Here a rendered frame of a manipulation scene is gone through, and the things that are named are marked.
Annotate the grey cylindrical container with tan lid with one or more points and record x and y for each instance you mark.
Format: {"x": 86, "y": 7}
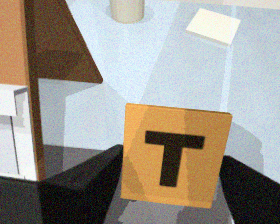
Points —
{"x": 127, "y": 11}

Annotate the orange tile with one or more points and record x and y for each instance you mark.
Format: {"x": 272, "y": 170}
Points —
{"x": 173, "y": 155}

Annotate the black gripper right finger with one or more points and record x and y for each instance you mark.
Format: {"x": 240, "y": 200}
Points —
{"x": 252, "y": 197}

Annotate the brown board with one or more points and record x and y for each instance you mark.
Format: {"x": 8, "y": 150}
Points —
{"x": 38, "y": 39}

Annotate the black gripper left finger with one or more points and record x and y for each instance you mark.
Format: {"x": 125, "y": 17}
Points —
{"x": 79, "y": 195}

